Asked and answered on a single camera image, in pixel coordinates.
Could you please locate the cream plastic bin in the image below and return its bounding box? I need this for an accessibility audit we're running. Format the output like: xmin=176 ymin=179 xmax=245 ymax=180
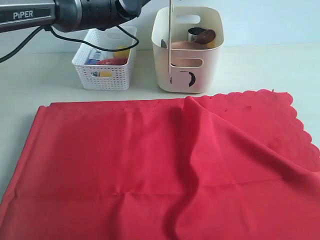
xmin=151 ymin=6 xmax=224 ymax=94

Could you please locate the white perforated plastic basket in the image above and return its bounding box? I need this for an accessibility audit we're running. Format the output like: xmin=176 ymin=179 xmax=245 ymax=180
xmin=72 ymin=28 xmax=136 ymax=91

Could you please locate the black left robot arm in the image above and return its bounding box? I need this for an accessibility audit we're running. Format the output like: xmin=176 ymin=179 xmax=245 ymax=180
xmin=0 ymin=0 xmax=148 ymax=33

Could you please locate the blue white milk carton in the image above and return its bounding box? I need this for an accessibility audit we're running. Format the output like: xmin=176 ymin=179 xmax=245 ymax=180
xmin=85 ymin=48 xmax=104 ymax=65

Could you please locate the wooden chopstick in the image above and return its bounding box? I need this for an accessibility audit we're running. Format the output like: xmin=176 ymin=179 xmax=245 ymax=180
xmin=168 ymin=0 xmax=174 ymax=83

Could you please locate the red sausage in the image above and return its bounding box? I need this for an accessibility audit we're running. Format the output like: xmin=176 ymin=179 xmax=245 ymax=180
xmin=96 ymin=57 xmax=128 ymax=66

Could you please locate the brown wooden plate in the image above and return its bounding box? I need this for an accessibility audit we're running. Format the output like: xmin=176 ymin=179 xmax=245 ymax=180
xmin=170 ymin=41 xmax=209 ymax=68

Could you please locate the brown wooden spoon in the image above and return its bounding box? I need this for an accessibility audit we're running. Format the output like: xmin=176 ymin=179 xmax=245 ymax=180
xmin=193 ymin=29 xmax=216 ymax=45

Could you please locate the yellow lemon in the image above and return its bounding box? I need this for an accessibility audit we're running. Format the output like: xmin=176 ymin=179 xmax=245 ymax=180
xmin=113 ymin=45 xmax=131 ymax=59

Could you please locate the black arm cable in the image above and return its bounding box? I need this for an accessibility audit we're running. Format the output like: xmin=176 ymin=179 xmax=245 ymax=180
xmin=0 ymin=24 xmax=140 ymax=63

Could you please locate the shiny steel cup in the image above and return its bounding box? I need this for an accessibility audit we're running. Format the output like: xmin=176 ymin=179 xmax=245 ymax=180
xmin=188 ymin=27 xmax=207 ymax=42

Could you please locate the yellow cheese wedge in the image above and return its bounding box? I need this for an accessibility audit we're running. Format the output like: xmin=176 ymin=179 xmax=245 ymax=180
xmin=99 ymin=71 xmax=113 ymax=78

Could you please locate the steel table knife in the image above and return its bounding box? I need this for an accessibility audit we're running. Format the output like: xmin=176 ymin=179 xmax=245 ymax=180
xmin=160 ymin=39 xmax=168 ymax=49

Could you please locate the red scalloped table cloth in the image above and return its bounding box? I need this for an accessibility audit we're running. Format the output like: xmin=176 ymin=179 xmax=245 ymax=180
xmin=0 ymin=90 xmax=320 ymax=240

